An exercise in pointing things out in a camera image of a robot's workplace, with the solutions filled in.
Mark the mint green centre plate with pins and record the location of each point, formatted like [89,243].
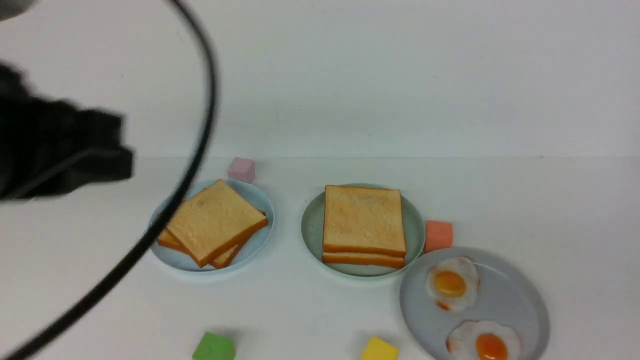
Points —
[312,235]

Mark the green foam cube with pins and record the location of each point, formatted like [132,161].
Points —
[214,347]

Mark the fried egg middle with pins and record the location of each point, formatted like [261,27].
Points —
[453,284]

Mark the yellow foam cube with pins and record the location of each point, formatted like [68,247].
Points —
[378,349]

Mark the orange foam cube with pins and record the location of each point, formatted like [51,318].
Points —
[439,235]

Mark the fried egg bottom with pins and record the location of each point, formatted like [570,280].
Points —
[483,340]

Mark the toast slice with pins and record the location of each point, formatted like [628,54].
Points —
[206,239]
[219,199]
[356,258]
[366,220]

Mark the light blue bread plate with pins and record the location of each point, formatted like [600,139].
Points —
[182,263]

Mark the pink foam cube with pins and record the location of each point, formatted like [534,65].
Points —
[242,169]

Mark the fried egg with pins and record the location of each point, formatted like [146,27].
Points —
[483,340]
[453,284]

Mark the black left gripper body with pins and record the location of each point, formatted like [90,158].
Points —
[50,148]

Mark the grey egg plate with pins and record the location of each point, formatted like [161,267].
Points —
[505,296]

